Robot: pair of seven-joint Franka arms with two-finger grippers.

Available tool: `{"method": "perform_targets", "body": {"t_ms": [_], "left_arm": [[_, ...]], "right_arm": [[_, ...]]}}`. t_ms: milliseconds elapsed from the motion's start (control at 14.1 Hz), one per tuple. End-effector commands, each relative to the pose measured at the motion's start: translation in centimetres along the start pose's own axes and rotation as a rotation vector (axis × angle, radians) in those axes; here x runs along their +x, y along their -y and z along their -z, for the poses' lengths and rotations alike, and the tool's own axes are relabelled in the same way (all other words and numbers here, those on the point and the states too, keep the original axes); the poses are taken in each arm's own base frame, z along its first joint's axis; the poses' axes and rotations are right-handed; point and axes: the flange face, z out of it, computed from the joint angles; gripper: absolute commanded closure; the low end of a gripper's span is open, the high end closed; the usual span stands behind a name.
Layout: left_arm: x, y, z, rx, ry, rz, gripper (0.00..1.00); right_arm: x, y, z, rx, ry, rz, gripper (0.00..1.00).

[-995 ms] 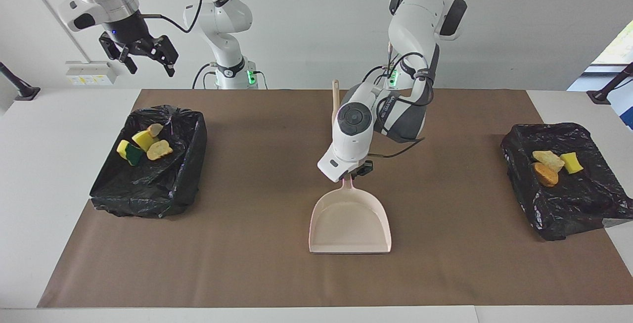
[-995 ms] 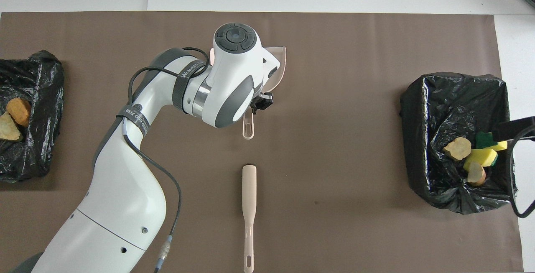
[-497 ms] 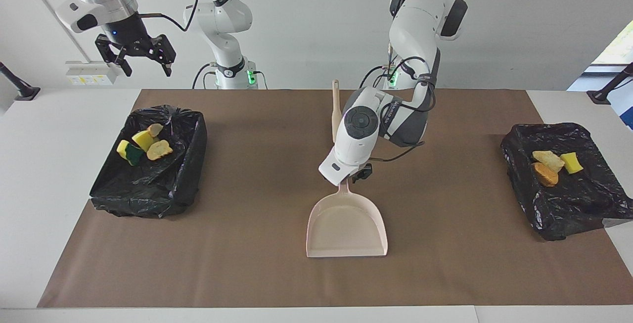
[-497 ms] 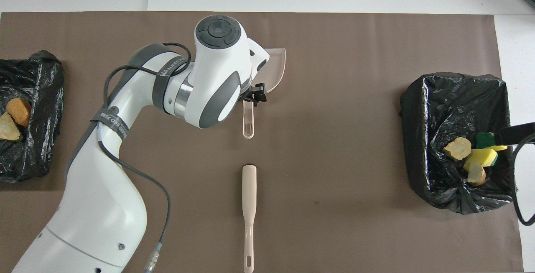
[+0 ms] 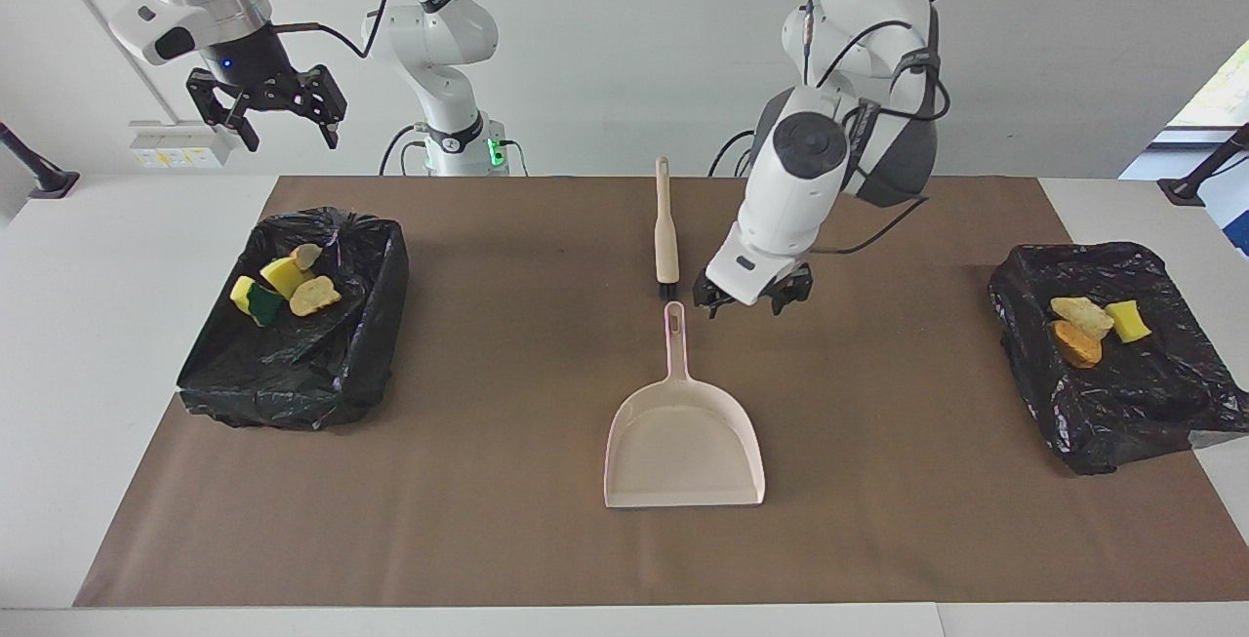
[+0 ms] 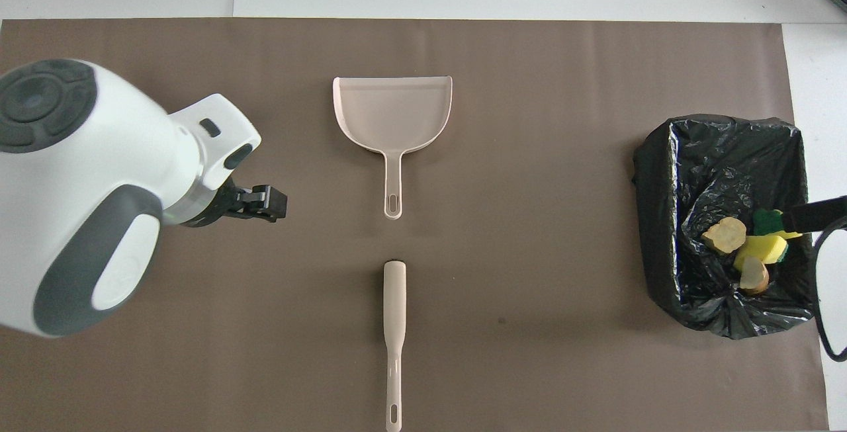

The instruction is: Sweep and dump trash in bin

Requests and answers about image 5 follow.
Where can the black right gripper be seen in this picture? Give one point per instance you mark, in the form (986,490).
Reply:
(256,66)

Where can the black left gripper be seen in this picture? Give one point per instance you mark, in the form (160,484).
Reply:
(795,278)

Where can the beige hand brush black bristles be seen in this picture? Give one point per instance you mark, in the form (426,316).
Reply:
(666,237)

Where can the orange striped croissant toy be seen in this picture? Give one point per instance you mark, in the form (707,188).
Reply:
(307,255)
(1081,314)

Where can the beige plastic dustpan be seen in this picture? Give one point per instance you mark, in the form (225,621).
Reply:
(683,442)

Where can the notched yellow sponge piece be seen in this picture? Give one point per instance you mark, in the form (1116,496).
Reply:
(285,276)

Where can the pale sliced bread toy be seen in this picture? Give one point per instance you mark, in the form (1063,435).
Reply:
(314,298)

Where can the green topped yellow sponge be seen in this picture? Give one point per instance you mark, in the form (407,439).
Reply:
(256,301)

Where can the brown oblong bread toy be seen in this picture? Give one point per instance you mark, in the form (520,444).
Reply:
(1076,346)

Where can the small yellow green sponge piece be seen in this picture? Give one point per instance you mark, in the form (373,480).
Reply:
(1130,321)

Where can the bin lined with black bag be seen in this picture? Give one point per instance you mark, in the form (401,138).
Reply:
(293,374)
(1122,393)

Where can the brown paper table mat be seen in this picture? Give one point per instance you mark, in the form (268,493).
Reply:
(624,549)

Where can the bright window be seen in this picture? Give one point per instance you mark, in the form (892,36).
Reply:
(1220,91)

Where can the white wall socket box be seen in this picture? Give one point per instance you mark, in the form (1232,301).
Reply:
(181,144)

